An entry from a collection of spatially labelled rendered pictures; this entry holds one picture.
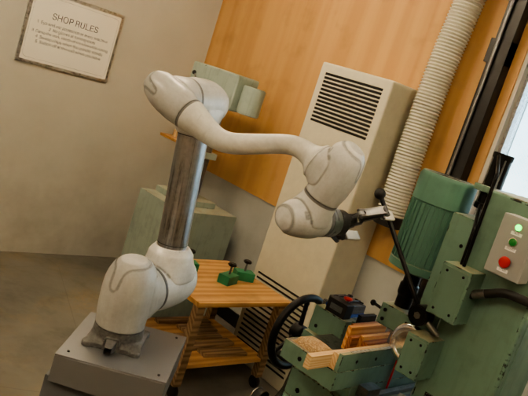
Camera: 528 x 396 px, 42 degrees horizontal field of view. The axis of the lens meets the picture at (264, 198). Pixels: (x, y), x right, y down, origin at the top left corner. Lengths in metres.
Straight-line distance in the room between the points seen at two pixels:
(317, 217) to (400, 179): 1.83
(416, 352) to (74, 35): 3.28
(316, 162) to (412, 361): 0.62
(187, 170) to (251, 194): 2.40
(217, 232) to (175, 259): 2.18
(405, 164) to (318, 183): 1.84
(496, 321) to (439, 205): 0.37
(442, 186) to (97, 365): 1.12
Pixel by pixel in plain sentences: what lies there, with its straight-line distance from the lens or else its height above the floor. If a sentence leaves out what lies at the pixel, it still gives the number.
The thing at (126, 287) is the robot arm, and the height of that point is 0.90.
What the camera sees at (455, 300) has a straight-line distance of 1.90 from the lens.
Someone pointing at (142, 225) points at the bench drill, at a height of 0.49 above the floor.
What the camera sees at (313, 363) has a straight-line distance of 1.94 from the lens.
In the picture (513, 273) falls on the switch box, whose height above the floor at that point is 1.34.
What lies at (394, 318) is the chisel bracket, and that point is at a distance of 2.18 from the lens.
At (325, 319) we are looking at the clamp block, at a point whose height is 0.93.
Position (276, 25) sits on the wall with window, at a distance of 4.67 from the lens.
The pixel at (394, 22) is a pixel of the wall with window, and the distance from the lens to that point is 4.04.
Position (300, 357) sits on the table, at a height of 0.88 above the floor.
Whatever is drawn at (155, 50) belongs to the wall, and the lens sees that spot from 4.91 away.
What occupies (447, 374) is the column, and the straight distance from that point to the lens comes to 2.02.
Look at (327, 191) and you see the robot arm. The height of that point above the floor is 1.39.
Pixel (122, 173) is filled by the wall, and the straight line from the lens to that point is 5.02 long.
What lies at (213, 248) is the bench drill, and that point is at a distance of 4.41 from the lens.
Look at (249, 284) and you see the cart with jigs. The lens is 3.75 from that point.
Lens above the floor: 1.62
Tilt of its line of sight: 10 degrees down
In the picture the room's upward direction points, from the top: 18 degrees clockwise
